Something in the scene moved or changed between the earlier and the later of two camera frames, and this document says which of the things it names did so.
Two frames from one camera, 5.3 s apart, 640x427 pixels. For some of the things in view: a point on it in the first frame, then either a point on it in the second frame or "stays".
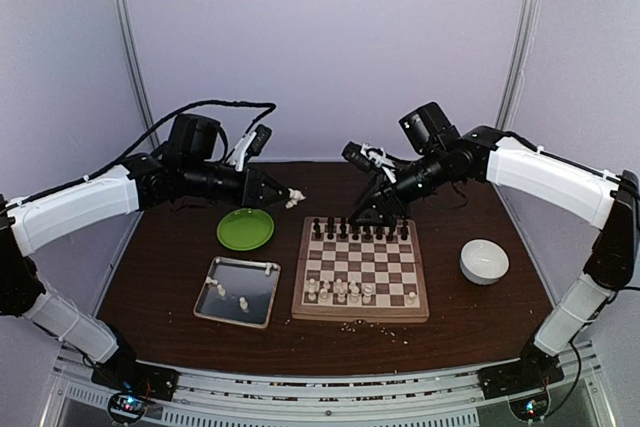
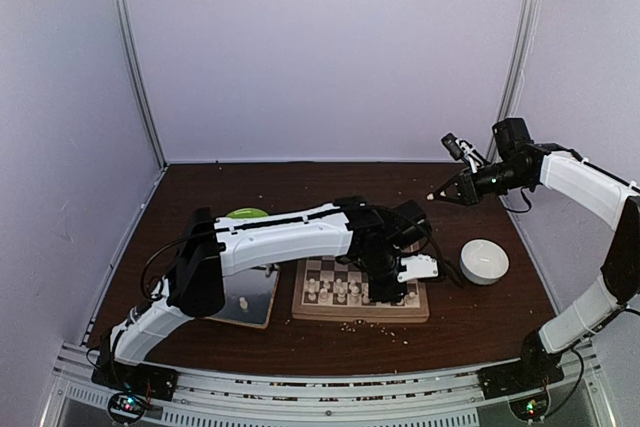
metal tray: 239,292 stays
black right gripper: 384,194 → 470,194
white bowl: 483,262 stays
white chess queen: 354,296 stays
